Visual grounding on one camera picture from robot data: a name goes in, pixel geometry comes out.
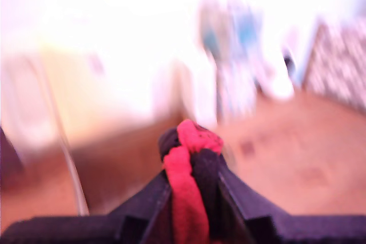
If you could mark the red and black footbag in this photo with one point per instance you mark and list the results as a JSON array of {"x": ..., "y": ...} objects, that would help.
[{"x": 186, "y": 198}]

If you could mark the white box with small text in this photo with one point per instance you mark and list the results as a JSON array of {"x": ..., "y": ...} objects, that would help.
[{"x": 197, "y": 89}]

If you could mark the paw print cushion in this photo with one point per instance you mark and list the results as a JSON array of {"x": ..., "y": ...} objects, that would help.
[{"x": 340, "y": 61}]

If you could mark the blue grey tissue box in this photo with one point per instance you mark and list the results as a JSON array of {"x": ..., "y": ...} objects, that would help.
[{"x": 231, "y": 29}]

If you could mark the small white round camera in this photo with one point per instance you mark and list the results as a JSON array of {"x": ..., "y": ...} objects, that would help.
[{"x": 278, "y": 84}]

